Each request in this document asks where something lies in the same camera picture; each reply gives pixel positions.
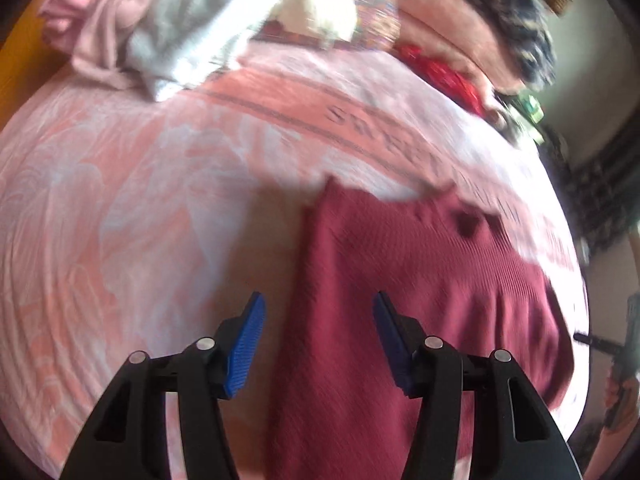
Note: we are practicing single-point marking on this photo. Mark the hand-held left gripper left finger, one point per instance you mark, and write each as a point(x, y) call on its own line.
point(245, 350)

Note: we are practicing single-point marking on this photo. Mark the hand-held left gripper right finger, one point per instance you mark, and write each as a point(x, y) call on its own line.
point(395, 350)

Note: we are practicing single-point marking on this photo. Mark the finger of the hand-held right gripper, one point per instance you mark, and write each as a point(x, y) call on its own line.
point(597, 342)

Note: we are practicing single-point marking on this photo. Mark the dark red knit sweater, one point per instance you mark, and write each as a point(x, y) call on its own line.
point(425, 270)

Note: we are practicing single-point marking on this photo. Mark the dark patterned curtain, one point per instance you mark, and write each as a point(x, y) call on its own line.
point(605, 190)

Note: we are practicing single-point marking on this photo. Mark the pink printed bedspread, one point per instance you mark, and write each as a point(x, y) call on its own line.
point(125, 210)

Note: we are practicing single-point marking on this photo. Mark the red patterned cloth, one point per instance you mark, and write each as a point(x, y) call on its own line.
point(445, 77)

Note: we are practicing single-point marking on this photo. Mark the dark plaid cloth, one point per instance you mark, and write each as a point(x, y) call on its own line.
point(520, 25)

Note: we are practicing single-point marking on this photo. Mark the white striped garment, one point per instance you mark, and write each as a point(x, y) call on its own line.
point(200, 25)

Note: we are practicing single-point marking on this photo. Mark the colourful patterned cloth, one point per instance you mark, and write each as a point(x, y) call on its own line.
point(375, 15)

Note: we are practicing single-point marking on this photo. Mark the cream zipped garment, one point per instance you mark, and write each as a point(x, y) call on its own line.
point(315, 10)

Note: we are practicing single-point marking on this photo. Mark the orange wooden wardrobe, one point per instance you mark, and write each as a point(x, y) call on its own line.
point(20, 85)

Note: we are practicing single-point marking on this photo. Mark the mauve garment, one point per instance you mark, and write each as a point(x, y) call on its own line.
point(115, 20)

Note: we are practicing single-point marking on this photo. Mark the light pink folded garment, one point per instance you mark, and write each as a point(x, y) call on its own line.
point(65, 10)

